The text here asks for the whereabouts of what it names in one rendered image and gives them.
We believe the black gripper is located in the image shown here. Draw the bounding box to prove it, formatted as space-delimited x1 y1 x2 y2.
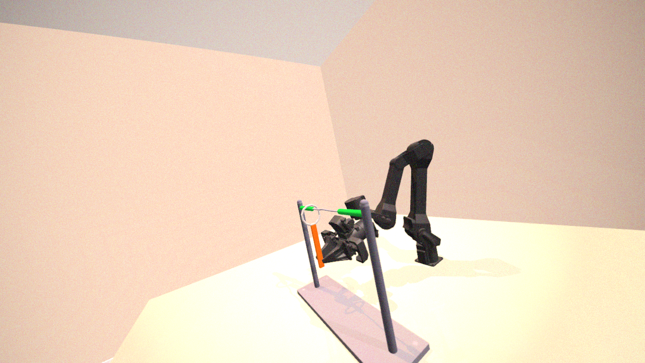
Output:
321 224 369 263

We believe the orange handle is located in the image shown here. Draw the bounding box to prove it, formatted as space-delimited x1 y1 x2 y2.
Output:
301 204 325 268

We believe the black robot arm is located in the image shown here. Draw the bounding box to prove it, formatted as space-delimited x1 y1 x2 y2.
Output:
329 140 443 267

